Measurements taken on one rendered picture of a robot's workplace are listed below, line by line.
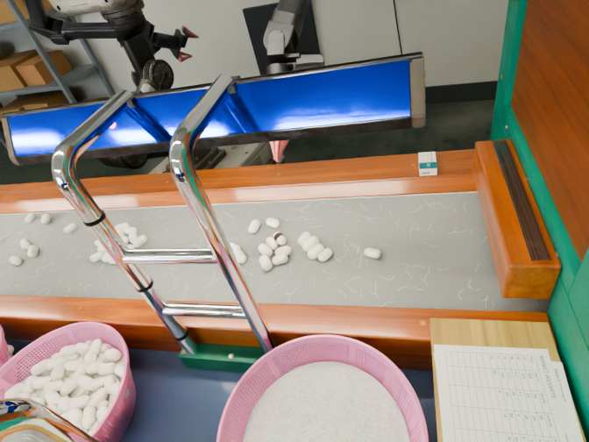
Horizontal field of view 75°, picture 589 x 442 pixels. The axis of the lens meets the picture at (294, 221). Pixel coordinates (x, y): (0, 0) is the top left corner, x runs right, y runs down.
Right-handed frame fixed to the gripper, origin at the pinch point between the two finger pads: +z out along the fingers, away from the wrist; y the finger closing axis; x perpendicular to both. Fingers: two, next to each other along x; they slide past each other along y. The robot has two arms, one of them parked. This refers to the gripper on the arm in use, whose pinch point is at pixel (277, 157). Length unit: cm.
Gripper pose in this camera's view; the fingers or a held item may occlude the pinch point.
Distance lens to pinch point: 81.5
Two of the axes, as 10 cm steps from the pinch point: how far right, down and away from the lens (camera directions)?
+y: 9.6, -0.2, -2.9
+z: -0.2, 9.9, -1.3
